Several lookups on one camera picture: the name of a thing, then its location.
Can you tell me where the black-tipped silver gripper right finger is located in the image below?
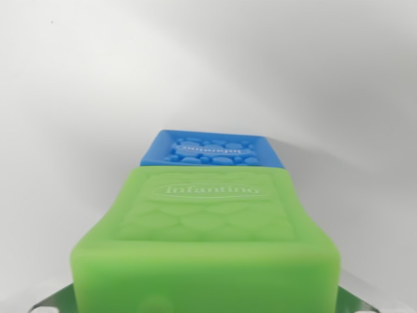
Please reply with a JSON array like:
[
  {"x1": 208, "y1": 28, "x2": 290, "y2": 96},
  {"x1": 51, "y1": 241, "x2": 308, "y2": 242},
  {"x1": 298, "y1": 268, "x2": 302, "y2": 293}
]
[{"x1": 338, "y1": 285, "x2": 381, "y2": 313}]

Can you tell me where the black-tipped silver gripper left finger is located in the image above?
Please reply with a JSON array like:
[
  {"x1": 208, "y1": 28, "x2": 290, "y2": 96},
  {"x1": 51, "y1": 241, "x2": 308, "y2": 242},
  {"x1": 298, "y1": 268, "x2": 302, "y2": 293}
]
[{"x1": 29, "y1": 282, "x2": 74, "y2": 313}]

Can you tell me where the green soft infantino cube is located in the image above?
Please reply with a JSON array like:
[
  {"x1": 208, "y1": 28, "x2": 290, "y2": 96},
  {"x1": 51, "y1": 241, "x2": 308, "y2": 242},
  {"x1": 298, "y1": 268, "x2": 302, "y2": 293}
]
[{"x1": 70, "y1": 166, "x2": 342, "y2": 313}]

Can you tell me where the blue soft infantino cube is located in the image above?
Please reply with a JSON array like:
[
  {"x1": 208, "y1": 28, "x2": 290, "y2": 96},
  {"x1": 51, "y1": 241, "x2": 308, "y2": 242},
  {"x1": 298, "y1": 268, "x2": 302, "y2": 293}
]
[{"x1": 139, "y1": 129, "x2": 289, "y2": 171}]

